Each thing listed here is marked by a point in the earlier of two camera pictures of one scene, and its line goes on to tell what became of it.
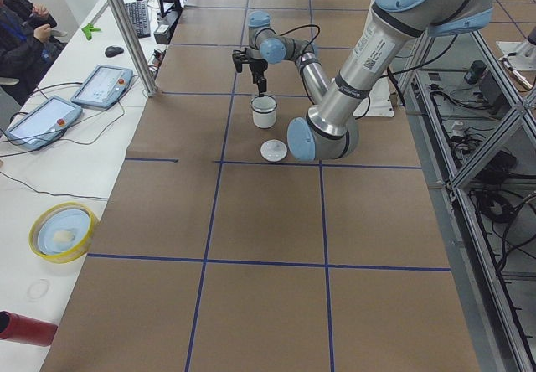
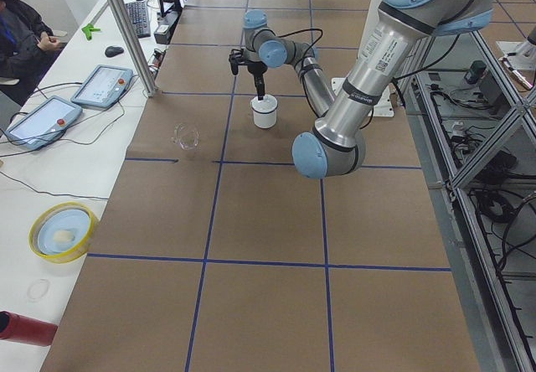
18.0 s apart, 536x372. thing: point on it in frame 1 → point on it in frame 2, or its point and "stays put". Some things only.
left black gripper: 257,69 stays put
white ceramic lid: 273,150 → 266,105
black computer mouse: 113,51 stays put
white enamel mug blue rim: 264,110 stays put
